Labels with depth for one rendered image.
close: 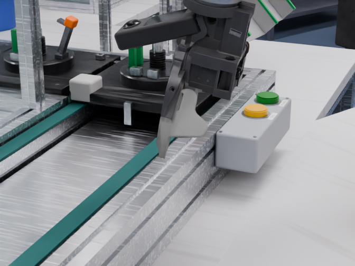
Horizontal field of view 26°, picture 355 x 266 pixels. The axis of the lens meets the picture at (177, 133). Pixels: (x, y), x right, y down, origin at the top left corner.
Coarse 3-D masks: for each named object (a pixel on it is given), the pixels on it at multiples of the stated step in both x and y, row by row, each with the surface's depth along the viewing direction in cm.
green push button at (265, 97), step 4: (260, 92) 135; (264, 92) 135; (268, 92) 135; (272, 92) 135; (256, 96) 134; (260, 96) 133; (264, 96) 133; (268, 96) 133; (272, 96) 133; (276, 96) 133; (256, 100) 134; (260, 100) 133; (264, 100) 132; (268, 100) 132; (272, 100) 132; (276, 100) 133
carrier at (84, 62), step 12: (48, 48) 155; (48, 60) 147; (60, 60) 147; (72, 60) 150; (84, 60) 154; (96, 60) 154; (108, 60) 154; (48, 72) 146; (60, 72) 147; (72, 72) 147; (84, 72) 147; (96, 72) 149; (48, 84) 140; (60, 84) 140
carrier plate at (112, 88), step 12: (108, 72) 147; (108, 84) 140; (120, 84) 140; (96, 96) 135; (108, 96) 134; (120, 96) 134; (132, 96) 134; (144, 96) 134; (156, 96) 134; (204, 96) 134; (144, 108) 132; (156, 108) 131; (204, 108) 133
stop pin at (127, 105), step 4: (124, 104) 132; (128, 104) 131; (132, 104) 132; (124, 108) 132; (128, 108) 132; (132, 108) 132; (124, 112) 132; (128, 112) 132; (132, 112) 132; (124, 116) 133; (128, 116) 132; (132, 116) 132; (124, 120) 133; (128, 120) 132; (132, 120) 133; (128, 124) 133; (132, 124) 133
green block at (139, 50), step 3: (138, 48) 143; (141, 48) 143; (138, 51) 143; (141, 51) 143; (138, 54) 143; (141, 54) 143; (138, 57) 143; (141, 57) 144; (138, 60) 144; (141, 60) 144; (138, 63) 144; (141, 63) 144
